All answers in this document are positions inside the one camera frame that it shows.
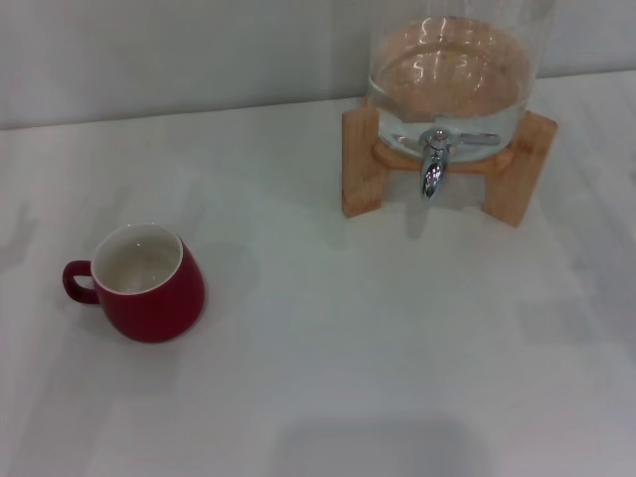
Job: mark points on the chrome faucet with lever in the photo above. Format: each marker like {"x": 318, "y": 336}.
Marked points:
{"x": 431, "y": 174}

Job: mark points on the wooden dispenser stand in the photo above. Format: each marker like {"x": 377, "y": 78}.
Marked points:
{"x": 358, "y": 164}

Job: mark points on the glass water dispenser jar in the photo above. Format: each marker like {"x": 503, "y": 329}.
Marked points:
{"x": 447, "y": 74}

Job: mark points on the red ceramic cup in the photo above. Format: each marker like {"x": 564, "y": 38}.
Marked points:
{"x": 159, "y": 308}

